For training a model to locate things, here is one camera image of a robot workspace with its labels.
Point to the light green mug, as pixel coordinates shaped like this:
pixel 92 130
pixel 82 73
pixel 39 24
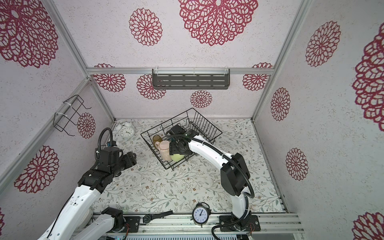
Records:
pixel 177 157

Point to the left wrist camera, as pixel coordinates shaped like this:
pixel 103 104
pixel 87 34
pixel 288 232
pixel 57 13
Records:
pixel 110 144

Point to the black alarm clock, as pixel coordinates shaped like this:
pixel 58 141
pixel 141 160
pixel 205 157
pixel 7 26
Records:
pixel 201 214

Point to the black wire dish rack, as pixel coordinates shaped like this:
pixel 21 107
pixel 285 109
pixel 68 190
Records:
pixel 184 126

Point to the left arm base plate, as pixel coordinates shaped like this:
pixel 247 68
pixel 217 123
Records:
pixel 125 225

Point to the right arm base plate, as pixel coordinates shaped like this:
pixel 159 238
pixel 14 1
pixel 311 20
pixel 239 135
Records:
pixel 249 224

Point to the amber glass cup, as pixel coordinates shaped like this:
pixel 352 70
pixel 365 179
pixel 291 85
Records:
pixel 156 139

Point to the pink mug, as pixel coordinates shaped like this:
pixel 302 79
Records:
pixel 164 149

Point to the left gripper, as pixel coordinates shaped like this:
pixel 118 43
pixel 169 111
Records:
pixel 130 159

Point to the black wristwatch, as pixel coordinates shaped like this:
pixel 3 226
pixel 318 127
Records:
pixel 150 217

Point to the grey wall shelf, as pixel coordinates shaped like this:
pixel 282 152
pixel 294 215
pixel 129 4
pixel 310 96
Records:
pixel 191 79

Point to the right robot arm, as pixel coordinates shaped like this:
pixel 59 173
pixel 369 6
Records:
pixel 234 173

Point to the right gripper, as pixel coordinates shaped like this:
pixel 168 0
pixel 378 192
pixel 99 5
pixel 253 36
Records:
pixel 175 147

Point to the black wire wall basket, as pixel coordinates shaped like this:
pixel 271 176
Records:
pixel 62 119

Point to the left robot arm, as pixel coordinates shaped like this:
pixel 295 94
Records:
pixel 112 161

